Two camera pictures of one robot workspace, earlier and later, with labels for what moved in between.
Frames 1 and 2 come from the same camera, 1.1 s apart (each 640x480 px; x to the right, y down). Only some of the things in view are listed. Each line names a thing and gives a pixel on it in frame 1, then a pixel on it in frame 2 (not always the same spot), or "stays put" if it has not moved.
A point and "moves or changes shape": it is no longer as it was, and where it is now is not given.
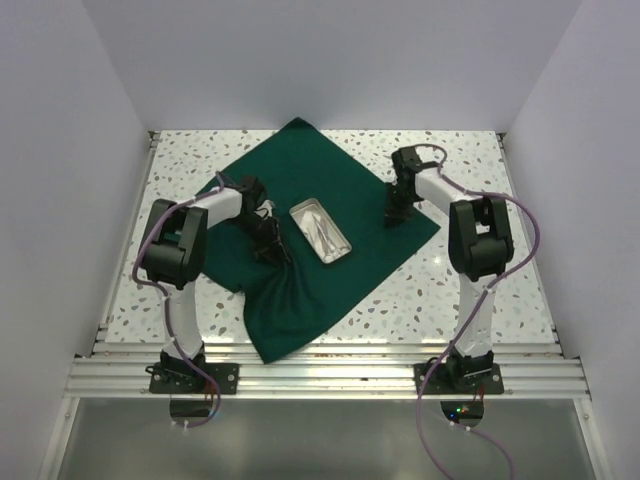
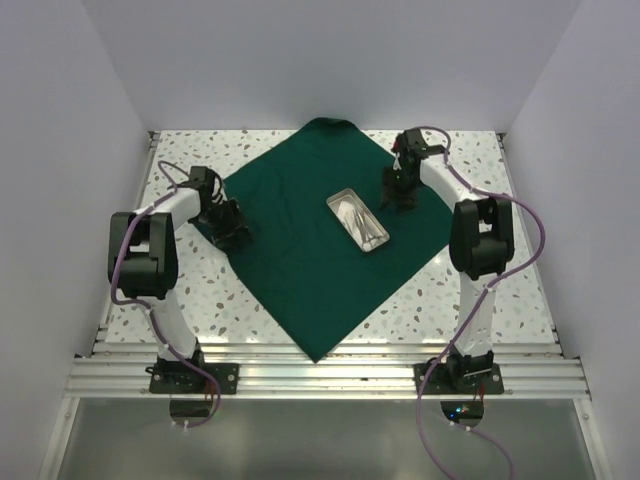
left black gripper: x=273 y=239 to x=222 y=237
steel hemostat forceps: x=330 y=249 to x=369 y=239
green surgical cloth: x=332 y=213 moves or changes shape
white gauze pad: x=308 y=225 to x=346 y=214
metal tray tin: x=320 y=230 to x=355 y=215
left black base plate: x=181 y=378 stays put
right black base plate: x=438 y=381 stays put
